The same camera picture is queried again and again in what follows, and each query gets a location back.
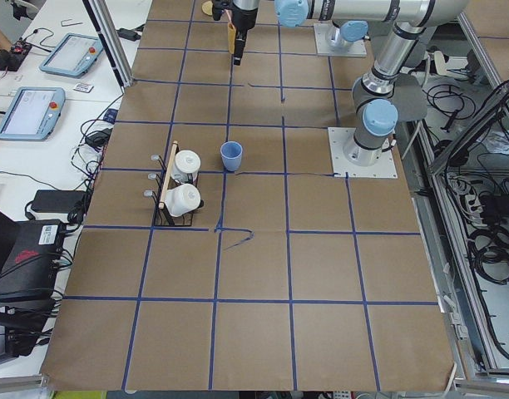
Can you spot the teach pendant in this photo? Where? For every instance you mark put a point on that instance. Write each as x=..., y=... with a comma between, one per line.
x=73, y=56
x=33, y=113

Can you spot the teach pendant upper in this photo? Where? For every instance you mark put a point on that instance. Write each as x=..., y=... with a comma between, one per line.
x=73, y=56

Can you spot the wooden mug tree stand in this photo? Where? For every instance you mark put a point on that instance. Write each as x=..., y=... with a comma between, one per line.
x=206, y=8

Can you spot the black computer box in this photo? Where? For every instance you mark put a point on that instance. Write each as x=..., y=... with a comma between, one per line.
x=28, y=251

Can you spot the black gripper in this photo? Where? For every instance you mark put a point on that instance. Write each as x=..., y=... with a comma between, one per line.
x=243, y=18

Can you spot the teach pendant lower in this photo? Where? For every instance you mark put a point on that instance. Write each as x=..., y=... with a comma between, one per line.
x=33, y=113

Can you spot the white mug lower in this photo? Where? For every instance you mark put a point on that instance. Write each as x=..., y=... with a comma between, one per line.
x=183, y=199

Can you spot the black wire mug rack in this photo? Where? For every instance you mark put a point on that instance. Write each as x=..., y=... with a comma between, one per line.
x=164, y=182

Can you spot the light blue plastic cup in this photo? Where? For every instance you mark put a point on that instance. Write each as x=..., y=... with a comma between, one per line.
x=231, y=153

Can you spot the black power brick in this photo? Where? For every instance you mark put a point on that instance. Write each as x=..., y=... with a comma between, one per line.
x=128, y=34

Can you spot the aluminium frame post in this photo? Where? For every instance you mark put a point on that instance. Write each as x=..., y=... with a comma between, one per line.
x=101, y=20

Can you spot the black power adapter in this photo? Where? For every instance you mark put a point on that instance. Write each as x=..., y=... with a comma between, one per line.
x=57, y=201

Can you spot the tan wooden cylinder holder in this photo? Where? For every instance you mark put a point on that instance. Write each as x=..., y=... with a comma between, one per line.
x=231, y=32

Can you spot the white mug upper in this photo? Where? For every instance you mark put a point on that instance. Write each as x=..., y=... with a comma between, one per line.
x=186, y=166

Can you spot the white mug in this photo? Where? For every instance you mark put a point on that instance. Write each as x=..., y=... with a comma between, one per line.
x=183, y=199
x=186, y=166

